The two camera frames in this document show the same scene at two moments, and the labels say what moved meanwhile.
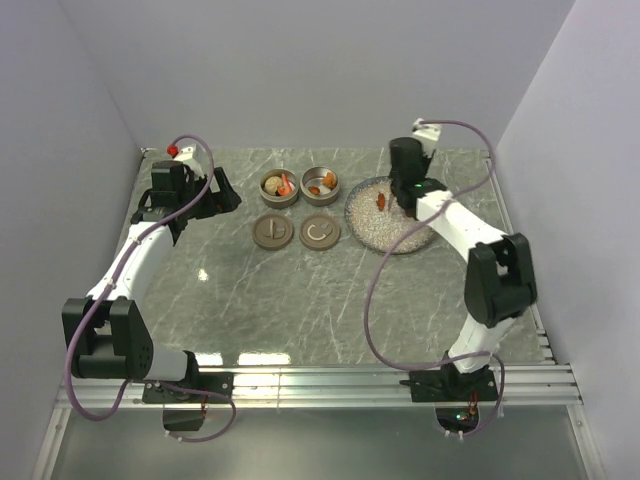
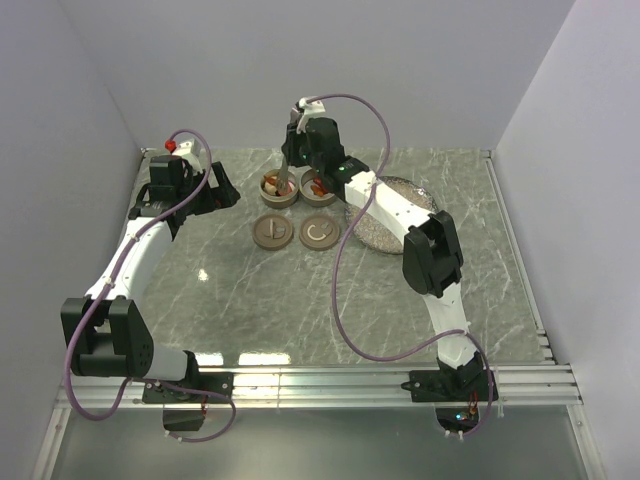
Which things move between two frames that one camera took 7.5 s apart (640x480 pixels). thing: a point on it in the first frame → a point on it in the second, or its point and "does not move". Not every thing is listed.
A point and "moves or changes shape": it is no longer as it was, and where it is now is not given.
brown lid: x=272 y=231 does not move
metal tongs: x=388 y=202 moves or changes shape
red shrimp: x=287 y=187 does not move
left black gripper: x=219 y=202 does not move
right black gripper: x=427 y=161 → x=289 y=148
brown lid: x=319 y=232 does not move
